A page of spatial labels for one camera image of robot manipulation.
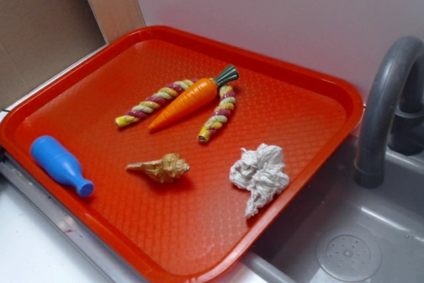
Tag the tan conch shell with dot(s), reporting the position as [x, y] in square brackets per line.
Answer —
[165, 170]

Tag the orange toy carrot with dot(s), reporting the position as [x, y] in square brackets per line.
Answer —
[196, 96]

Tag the red plastic tray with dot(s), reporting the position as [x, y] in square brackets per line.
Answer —
[194, 229]

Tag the crumpled white cloth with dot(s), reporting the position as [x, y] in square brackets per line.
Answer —
[261, 172]

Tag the grey plastic sink basin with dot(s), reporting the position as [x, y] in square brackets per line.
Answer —
[337, 231]

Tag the blue toy bottle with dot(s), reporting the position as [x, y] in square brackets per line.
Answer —
[60, 164]

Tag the grey toy faucet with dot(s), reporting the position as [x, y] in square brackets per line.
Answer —
[393, 117]

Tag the brown cardboard panel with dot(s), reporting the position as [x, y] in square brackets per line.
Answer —
[41, 38]

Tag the multicolour twisted rope toy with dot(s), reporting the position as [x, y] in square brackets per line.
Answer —
[164, 96]

